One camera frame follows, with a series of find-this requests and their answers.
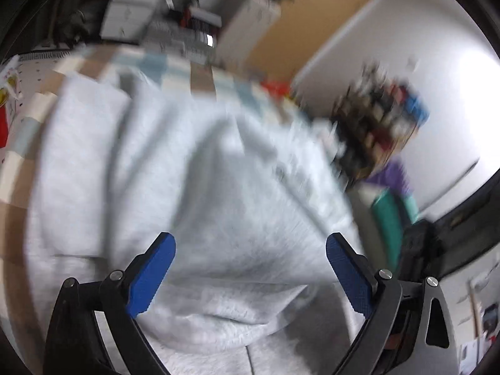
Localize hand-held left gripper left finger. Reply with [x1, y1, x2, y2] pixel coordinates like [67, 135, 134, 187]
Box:
[45, 232, 176, 375]

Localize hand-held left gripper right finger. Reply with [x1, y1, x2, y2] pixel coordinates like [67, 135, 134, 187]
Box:
[326, 232, 458, 375]

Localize white sweatshirt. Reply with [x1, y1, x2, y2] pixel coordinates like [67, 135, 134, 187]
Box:
[25, 68, 376, 375]

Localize purple cloth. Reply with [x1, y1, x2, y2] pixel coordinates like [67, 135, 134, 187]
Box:
[365, 160, 415, 200]

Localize wooden shoe rack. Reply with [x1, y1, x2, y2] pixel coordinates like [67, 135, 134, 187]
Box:
[332, 62, 430, 182]

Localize checked bed sheet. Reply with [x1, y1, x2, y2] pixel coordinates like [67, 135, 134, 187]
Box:
[0, 45, 317, 344]

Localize orange plastic bag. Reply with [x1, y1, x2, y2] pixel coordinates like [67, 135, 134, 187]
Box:
[262, 80, 292, 98]

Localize white printed cloth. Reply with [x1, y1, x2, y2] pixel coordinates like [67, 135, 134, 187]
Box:
[0, 51, 75, 157]

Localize silver suitcase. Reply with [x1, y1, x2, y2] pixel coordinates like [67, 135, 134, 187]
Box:
[144, 19, 219, 63]

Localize wooden door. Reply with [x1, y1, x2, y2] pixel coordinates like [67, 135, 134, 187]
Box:
[246, 0, 387, 83]

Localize black and red box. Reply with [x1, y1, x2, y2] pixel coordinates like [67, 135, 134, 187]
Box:
[168, 4, 223, 34]

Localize white desk with drawers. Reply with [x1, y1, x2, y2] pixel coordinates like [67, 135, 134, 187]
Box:
[99, 0, 176, 42]

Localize white suitcase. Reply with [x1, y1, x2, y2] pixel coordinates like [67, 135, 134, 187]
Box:
[221, 0, 282, 71]

